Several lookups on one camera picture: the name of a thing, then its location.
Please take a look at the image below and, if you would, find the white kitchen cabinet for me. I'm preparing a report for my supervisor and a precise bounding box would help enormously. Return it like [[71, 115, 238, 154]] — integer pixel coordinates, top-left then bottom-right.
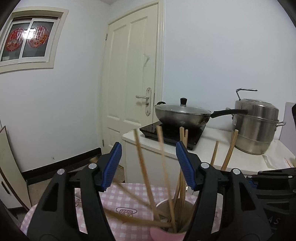
[[121, 128, 295, 189]]

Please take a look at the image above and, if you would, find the lavender board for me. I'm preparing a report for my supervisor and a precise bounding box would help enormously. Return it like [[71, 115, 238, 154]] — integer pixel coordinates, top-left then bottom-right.
[[280, 102, 295, 153]]

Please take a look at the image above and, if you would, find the stainless steel steamer pot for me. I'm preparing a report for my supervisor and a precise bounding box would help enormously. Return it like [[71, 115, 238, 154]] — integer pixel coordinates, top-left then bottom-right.
[[232, 97, 285, 155]]

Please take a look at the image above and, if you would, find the pink cylindrical utensil holder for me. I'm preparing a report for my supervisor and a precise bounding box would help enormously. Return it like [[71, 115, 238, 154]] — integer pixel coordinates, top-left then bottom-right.
[[150, 200, 197, 241]]

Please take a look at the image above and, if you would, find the leaning white board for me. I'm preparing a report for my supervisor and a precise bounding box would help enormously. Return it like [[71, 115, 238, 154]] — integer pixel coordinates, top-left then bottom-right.
[[1, 126, 32, 211]]

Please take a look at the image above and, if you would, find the pink checkered tablecloth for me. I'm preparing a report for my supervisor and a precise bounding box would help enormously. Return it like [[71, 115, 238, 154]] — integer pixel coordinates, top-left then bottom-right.
[[21, 183, 223, 240]]

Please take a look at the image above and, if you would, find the black induction cooktop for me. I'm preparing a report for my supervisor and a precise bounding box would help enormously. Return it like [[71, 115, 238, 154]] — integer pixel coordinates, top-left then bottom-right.
[[139, 121, 205, 150]]

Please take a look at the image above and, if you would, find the steel wok with lid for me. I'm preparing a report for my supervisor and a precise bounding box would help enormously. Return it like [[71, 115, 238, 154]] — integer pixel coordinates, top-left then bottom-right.
[[154, 98, 248, 127]]

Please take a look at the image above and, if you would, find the white panel door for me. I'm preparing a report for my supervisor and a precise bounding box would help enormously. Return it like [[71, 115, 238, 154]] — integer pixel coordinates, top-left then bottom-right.
[[99, 1, 163, 154]]

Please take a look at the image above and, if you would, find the window with red decorations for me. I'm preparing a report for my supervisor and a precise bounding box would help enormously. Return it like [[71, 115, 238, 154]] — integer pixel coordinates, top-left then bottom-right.
[[1, 6, 69, 73]]

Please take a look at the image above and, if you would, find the silver door handle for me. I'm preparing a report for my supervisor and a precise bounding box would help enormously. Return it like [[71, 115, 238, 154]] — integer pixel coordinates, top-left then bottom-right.
[[135, 87, 152, 116]]

